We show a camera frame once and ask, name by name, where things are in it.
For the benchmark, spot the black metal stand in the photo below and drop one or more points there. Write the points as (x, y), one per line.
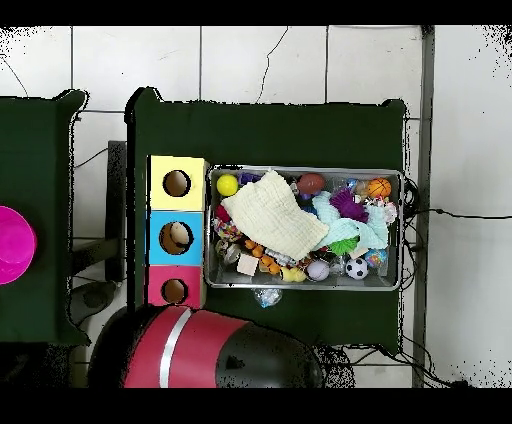
(116, 200)

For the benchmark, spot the yellow rubber duck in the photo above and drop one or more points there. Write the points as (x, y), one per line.
(292, 274)

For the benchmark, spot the yellow ball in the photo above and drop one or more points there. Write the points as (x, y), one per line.
(227, 185)

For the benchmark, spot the black and white soccer ball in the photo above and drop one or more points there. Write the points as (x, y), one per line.
(356, 268)

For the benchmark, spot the grey metal post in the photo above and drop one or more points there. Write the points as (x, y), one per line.
(426, 120)

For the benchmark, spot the clear plastic bottle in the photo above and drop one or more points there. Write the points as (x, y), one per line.
(268, 297)

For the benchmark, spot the cream waffle cloth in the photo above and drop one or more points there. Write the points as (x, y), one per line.
(272, 216)

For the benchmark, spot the wooden box with three holes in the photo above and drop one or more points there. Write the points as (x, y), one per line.
(176, 214)

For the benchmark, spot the mint green waffle cloth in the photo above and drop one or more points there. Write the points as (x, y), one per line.
(344, 230)

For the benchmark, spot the dark green table cloth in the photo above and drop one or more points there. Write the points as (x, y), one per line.
(260, 136)
(32, 160)

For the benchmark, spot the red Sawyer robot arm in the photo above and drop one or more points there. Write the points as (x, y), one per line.
(200, 348)

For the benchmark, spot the orange toy basketball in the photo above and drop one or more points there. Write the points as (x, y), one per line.
(379, 188)

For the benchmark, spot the brown toy football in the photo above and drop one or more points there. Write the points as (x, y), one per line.
(310, 183)

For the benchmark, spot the purple spiky monster toy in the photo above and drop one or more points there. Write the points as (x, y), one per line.
(348, 204)

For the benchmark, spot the small wooden block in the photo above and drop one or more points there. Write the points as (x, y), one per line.
(247, 265)

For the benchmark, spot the clear mesh bin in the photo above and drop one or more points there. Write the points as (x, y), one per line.
(224, 280)

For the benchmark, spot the white toy baseball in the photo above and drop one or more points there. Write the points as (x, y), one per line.
(318, 270)

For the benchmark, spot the magenta round object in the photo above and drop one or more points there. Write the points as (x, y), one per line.
(16, 246)

